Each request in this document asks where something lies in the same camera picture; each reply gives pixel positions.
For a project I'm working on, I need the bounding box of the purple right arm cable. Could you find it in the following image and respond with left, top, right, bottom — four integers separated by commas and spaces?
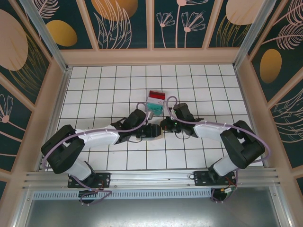
166, 96, 271, 204

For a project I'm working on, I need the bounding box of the white card pink print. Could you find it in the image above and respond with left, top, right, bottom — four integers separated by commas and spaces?
147, 96, 165, 106

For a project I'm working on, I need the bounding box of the aluminium corner post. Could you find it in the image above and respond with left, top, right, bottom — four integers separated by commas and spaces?
18, 0, 73, 74
232, 0, 282, 70

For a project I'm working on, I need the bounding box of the white slotted cable duct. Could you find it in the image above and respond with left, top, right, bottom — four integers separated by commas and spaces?
32, 190, 213, 200

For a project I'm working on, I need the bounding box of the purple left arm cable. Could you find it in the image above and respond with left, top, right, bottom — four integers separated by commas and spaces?
42, 102, 150, 207

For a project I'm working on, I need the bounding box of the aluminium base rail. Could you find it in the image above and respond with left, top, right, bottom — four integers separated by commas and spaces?
22, 167, 284, 190

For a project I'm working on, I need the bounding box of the red card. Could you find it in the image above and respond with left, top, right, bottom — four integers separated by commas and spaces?
149, 89, 168, 100

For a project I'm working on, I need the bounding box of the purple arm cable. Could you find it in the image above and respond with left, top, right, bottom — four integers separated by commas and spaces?
42, 102, 150, 207
166, 96, 271, 204

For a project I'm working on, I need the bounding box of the grey metal sheet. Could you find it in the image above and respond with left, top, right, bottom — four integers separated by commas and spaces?
22, 198, 284, 227

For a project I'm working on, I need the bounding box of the red and teal packet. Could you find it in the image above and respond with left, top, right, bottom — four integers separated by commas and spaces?
144, 92, 167, 118

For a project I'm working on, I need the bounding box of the green circuit board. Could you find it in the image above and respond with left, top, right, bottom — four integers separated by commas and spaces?
221, 186, 238, 197

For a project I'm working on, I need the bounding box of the teal VIP card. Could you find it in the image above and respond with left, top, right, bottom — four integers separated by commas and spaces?
146, 102, 164, 117

